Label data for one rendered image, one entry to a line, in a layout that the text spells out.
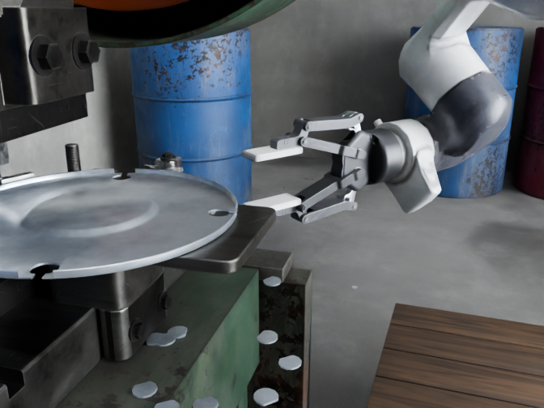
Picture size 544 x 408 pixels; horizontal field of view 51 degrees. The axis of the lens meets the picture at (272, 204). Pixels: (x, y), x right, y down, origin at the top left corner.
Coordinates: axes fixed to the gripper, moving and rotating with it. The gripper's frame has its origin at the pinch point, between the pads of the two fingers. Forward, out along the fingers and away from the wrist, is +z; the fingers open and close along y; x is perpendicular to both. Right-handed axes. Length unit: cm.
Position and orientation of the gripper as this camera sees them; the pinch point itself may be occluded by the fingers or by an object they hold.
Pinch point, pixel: (269, 179)
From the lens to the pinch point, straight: 69.0
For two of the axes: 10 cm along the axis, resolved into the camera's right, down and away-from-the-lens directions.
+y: 0.1, -9.4, -3.5
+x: 6.0, 2.8, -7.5
